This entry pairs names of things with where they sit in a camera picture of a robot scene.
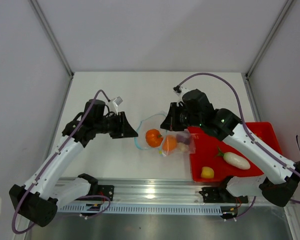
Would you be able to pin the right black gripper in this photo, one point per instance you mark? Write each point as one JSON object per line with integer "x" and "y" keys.
{"x": 170, "y": 123}

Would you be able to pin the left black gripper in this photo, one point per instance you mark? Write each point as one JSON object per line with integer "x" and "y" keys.
{"x": 123, "y": 129}

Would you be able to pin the purple toy onion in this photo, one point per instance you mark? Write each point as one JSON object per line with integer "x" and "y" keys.
{"x": 184, "y": 139}

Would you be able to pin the toy orange fruit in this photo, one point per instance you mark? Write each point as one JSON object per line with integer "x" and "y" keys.
{"x": 170, "y": 143}

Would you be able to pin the clear zip top bag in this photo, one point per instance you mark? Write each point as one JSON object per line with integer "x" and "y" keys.
{"x": 154, "y": 122}

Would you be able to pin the orange toy pumpkin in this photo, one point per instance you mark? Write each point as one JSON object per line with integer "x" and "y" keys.
{"x": 153, "y": 138}

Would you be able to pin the white toy eggplant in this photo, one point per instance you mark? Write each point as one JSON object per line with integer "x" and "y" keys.
{"x": 234, "y": 160}

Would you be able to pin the toy garlic bulb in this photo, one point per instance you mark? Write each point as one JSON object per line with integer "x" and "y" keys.
{"x": 183, "y": 147}

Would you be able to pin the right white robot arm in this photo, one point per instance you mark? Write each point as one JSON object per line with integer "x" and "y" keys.
{"x": 281, "y": 175}

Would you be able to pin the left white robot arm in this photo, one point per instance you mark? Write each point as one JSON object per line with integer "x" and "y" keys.
{"x": 37, "y": 200}

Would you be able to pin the red plastic tray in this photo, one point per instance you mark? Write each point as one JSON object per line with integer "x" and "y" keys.
{"x": 206, "y": 153}

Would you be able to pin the yellow toy pepper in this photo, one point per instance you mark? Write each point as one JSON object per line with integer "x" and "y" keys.
{"x": 207, "y": 173}

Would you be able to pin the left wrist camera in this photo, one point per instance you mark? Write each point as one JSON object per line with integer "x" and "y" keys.
{"x": 114, "y": 103}

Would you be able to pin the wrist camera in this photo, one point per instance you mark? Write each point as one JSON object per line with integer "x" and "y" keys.
{"x": 114, "y": 103}
{"x": 180, "y": 91}

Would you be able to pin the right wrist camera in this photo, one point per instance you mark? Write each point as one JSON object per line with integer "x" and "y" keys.
{"x": 180, "y": 91}

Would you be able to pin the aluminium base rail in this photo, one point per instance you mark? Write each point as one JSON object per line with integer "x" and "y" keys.
{"x": 155, "y": 191}

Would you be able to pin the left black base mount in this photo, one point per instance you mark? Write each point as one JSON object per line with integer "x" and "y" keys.
{"x": 103, "y": 190}

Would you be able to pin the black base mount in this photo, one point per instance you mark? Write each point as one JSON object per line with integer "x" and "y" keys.
{"x": 103, "y": 190}
{"x": 219, "y": 195}

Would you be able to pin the white slotted cable duct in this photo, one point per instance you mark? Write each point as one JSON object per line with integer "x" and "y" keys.
{"x": 153, "y": 209}

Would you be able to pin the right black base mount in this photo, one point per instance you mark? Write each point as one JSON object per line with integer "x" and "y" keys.
{"x": 219, "y": 195}

